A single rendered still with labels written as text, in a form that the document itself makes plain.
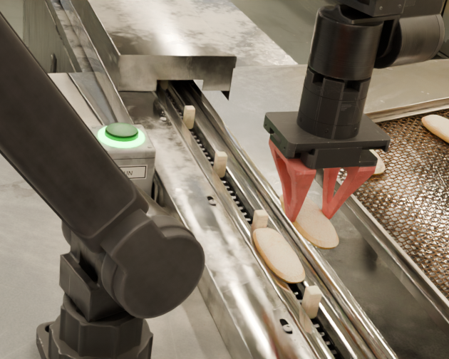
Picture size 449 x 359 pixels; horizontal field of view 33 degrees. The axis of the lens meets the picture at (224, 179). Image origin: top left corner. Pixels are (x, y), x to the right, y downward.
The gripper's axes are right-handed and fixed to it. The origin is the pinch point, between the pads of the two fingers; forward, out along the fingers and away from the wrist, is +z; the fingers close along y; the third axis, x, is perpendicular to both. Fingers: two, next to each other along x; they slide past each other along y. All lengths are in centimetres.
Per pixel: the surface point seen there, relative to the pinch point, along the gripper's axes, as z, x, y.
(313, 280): 8.4, 0.4, -1.9
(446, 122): 0.5, -18.6, -28.3
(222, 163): 7.4, -23.1, 0.3
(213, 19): 12, -94, -22
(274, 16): 95, -353, -156
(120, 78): 5.0, -45.2, 8.6
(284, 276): 7.8, 0.0, 1.3
